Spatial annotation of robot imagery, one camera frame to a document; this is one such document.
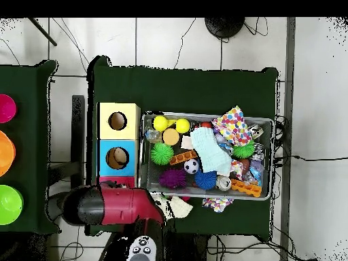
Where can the purple spiky toy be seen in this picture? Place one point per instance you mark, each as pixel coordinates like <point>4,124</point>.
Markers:
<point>172,178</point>

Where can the mint green cloth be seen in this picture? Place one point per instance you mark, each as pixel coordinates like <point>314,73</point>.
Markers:
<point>210,152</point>

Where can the colourful polka dot cloth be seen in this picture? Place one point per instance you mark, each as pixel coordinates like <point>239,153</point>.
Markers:
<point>233,125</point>
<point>217,204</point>

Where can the cream knitted cloth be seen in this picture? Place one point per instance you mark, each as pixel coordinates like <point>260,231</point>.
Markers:
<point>180,208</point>

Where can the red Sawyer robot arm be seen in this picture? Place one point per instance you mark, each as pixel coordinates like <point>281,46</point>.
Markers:
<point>119,206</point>

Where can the shallow mesh bin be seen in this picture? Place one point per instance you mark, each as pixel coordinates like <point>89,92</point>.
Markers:
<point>152,182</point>

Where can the wooden box with three holes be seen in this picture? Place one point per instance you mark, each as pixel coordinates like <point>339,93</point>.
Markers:
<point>130,130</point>

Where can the orange round foam disc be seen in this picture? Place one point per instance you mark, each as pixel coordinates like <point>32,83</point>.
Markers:
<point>170,136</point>

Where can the plain wooden block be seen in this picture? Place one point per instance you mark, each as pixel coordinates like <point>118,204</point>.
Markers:
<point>187,142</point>

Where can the green spiky ball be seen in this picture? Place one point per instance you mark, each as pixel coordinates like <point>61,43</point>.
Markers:
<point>162,153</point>

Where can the orange toy brick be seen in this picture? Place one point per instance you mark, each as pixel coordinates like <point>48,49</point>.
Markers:
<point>246,188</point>
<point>183,157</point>

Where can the smooth yellow ball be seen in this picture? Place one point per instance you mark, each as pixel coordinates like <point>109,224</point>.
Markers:
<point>182,126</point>

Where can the yellow tennis ball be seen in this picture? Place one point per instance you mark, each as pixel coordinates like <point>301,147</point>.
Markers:
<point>160,123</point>

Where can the small soccer ball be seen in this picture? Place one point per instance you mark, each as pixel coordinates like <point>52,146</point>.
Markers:
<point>191,166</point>

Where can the blue spiky toy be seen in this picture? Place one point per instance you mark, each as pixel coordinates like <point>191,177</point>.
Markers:
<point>205,180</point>

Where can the dark green tablecloth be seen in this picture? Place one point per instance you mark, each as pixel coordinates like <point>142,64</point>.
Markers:
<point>190,89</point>

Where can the black upright panel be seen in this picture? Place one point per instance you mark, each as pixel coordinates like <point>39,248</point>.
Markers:
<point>78,136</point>

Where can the black round stand base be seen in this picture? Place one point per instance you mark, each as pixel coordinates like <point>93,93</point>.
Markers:
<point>224,27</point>

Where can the dark grey rounded base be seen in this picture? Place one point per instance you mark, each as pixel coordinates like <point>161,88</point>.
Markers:
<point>54,208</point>

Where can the dark green cloth side table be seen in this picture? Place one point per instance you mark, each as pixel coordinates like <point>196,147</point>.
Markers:
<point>30,152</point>

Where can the orange plastic bowl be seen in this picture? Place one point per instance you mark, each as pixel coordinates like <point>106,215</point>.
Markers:
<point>6,153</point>

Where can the pink plastic bowl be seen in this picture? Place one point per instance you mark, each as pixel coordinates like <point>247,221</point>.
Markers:
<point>6,108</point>

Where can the black pole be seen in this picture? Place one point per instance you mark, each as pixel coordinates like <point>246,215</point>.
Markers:
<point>43,31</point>

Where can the green plastic bowl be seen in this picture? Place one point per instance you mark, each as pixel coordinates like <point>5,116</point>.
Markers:
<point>9,205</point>

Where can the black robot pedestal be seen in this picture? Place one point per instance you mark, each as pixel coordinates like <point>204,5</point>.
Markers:
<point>190,250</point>

